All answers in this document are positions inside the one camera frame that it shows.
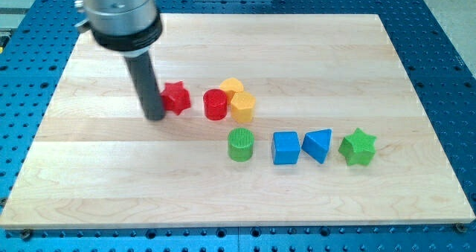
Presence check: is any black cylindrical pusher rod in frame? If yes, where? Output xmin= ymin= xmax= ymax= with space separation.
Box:
xmin=124 ymin=51 xmax=165 ymax=121

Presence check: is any green star block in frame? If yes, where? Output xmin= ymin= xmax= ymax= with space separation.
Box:
xmin=338 ymin=128 xmax=377 ymax=166

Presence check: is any blue triangle block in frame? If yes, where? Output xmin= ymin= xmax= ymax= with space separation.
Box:
xmin=301 ymin=129 xmax=332 ymax=164

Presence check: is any light wooden board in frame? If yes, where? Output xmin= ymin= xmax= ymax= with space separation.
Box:
xmin=1 ymin=14 xmax=475 ymax=230

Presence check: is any green cylinder block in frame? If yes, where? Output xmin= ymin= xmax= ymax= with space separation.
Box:
xmin=228 ymin=128 xmax=254 ymax=162

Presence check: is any red star block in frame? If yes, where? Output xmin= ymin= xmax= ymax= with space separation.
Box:
xmin=161 ymin=81 xmax=191 ymax=115

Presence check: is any yellow half-circle block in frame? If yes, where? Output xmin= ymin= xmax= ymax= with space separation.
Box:
xmin=219 ymin=77 xmax=244 ymax=104

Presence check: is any yellow hexagon block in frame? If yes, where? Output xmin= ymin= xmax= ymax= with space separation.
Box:
xmin=231 ymin=91 xmax=256 ymax=123

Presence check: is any blue perforated table plate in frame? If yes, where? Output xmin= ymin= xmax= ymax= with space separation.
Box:
xmin=1 ymin=0 xmax=475 ymax=251

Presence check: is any red cylinder block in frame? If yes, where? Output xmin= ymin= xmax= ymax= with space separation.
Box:
xmin=203 ymin=88 xmax=228 ymax=120

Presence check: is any blue cube block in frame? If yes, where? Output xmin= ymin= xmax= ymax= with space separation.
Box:
xmin=271 ymin=132 xmax=301 ymax=165

